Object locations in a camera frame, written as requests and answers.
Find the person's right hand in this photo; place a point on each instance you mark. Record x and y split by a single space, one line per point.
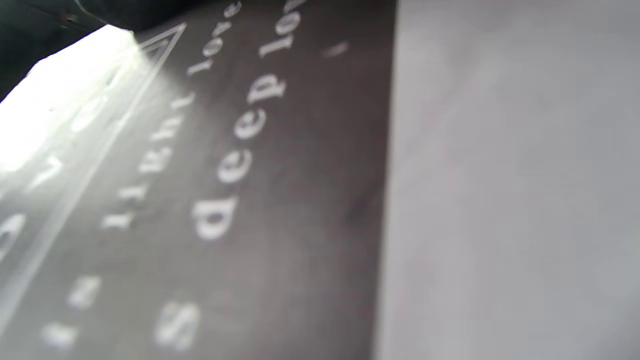
50 25

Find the thick brown book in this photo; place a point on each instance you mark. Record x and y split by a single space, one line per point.
300 200

